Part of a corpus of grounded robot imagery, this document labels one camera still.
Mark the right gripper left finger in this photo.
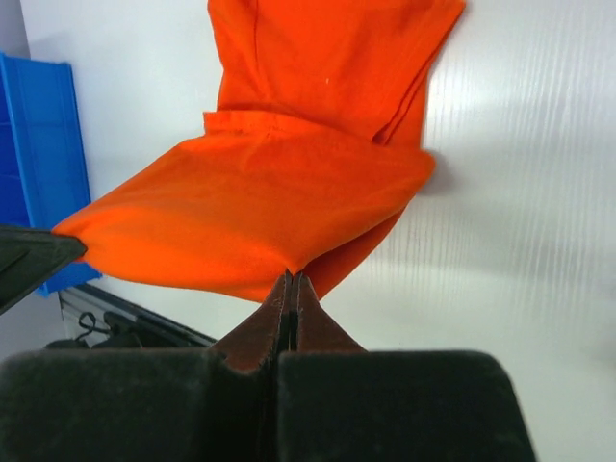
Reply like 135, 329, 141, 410
1, 274, 293, 461

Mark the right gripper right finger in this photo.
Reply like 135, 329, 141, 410
276, 275, 536, 461

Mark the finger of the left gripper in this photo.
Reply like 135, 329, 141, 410
1, 224, 87, 315

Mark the orange t shirt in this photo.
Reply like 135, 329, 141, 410
55, 1, 465, 301

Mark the blue plastic bin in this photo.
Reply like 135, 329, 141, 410
1, 54, 101, 295

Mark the black mounting base rail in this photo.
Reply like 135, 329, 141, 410
45, 284, 216, 349

